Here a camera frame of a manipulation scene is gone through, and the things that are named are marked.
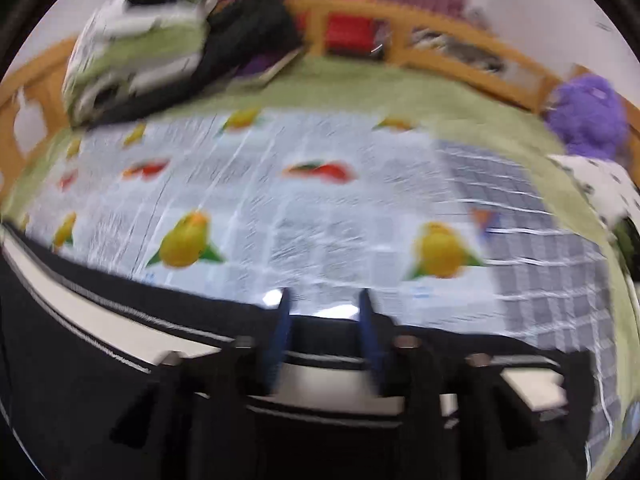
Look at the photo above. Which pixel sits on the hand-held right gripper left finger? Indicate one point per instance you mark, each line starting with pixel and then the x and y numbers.
pixel 278 345

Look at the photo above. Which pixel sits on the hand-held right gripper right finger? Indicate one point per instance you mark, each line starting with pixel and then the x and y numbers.
pixel 371 345

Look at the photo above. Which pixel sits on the black pants with white waistband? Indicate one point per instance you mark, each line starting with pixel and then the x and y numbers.
pixel 75 385

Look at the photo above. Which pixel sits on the fruit print plastic tablecloth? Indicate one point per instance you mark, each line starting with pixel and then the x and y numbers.
pixel 300 220

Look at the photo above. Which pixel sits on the purple book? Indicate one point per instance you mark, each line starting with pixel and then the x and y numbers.
pixel 270 67

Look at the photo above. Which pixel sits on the white spotted pillow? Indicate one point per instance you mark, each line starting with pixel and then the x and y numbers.
pixel 600 185

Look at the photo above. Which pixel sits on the pile of boxes and papers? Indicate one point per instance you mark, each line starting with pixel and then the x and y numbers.
pixel 460 47

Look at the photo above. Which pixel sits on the red box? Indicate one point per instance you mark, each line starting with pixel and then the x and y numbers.
pixel 347 30

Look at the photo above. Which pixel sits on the purple plush toy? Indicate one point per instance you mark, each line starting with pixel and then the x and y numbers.
pixel 585 110

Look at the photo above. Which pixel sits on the pile of black clothes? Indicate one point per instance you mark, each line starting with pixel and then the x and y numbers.
pixel 250 25

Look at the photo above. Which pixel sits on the folded white and green quilt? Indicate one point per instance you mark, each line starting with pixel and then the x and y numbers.
pixel 150 45

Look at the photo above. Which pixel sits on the wooden bed frame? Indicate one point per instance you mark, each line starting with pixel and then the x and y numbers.
pixel 450 25

